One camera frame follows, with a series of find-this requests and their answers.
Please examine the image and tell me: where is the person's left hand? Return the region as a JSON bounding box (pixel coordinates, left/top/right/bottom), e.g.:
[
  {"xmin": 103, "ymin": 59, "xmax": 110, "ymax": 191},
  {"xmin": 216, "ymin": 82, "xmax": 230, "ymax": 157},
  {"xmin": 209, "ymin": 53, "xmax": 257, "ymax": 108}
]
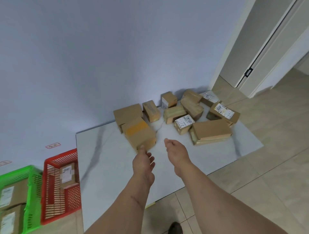
[{"xmin": 132, "ymin": 145, "xmax": 155, "ymax": 180}]

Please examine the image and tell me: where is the person's right hand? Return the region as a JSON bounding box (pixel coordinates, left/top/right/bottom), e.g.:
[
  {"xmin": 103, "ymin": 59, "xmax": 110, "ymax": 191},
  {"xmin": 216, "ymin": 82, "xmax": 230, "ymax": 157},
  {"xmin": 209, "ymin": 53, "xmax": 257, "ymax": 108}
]
[{"xmin": 164, "ymin": 138, "xmax": 194, "ymax": 178}]

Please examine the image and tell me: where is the person's right forearm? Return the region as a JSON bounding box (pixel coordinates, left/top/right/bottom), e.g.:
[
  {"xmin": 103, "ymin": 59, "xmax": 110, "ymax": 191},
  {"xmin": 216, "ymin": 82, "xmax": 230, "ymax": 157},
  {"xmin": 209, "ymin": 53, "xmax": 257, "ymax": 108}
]
[{"xmin": 174, "ymin": 162, "xmax": 290, "ymax": 234}]

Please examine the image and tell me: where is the person's left forearm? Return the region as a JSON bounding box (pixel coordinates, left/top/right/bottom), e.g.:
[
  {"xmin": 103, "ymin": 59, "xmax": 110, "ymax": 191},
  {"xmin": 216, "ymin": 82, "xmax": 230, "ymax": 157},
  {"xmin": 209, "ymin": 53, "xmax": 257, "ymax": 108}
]
[{"xmin": 83, "ymin": 174, "xmax": 156, "ymax": 234}]

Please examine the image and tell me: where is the pile of cardboard boxes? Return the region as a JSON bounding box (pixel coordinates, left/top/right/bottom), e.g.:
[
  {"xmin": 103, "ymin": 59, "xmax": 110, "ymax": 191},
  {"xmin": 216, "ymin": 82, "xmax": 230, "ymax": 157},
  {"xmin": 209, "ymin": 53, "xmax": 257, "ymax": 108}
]
[{"xmin": 113, "ymin": 89, "xmax": 241, "ymax": 151}]

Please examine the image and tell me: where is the small labelled cardboard parcel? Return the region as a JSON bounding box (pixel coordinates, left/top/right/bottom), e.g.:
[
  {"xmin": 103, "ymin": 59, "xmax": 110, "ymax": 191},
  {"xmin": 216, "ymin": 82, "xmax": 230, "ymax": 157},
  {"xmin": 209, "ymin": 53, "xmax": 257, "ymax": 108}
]
[{"xmin": 59, "ymin": 163, "xmax": 80, "ymax": 190}]

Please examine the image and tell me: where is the person's dark shoe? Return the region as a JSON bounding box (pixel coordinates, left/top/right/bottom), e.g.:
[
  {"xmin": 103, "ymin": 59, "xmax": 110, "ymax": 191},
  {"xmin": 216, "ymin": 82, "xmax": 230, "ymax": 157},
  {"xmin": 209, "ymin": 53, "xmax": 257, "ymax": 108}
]
[{"xmin": 168, "ymin": 222, "xmax": 183, "ymax": 234}]

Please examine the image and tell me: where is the red plastic basket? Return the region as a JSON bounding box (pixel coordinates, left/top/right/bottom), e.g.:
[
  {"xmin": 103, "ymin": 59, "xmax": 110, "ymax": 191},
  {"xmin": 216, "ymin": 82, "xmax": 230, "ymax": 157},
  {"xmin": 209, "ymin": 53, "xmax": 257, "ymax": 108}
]
[{"xmin": 40, "ymin": 148, "xmax": 82, "ymax": 226}]

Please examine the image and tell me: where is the green plastic basket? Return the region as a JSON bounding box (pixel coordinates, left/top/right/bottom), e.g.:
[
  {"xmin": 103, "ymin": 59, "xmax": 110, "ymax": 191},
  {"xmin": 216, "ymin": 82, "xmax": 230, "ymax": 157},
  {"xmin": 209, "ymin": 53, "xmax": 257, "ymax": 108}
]
[{"xmin": 0, "ymin": 165, "xmax": 43, "ymax": 234}]

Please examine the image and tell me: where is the white door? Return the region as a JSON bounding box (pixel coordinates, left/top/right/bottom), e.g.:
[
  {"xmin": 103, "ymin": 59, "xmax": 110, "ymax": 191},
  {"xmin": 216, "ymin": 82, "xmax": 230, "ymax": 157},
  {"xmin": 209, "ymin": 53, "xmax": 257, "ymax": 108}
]
[{"xmin": 219, "ymin": 0, "xmax": 298, "ymax": 88}]

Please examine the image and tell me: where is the flat labelled cardboard parcel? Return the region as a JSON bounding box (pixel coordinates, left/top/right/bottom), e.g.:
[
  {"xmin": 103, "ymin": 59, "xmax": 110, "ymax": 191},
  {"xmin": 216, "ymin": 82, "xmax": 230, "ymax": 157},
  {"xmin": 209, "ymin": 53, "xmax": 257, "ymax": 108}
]
[
  {"xmin": 0, "ymin": 204, "xmax": 26, "ymax": 234},
  {"xmin": 0, "ymin": 179, "xmax": 29, "ymax": 209}
]

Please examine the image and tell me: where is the white door frame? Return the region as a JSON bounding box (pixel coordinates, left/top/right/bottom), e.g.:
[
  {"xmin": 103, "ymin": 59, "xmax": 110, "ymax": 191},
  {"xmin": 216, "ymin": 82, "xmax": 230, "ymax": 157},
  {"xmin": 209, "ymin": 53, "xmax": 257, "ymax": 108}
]
[{"xmin": 238, "ymin": 0, "xmax": 309, "ymax": 99}]

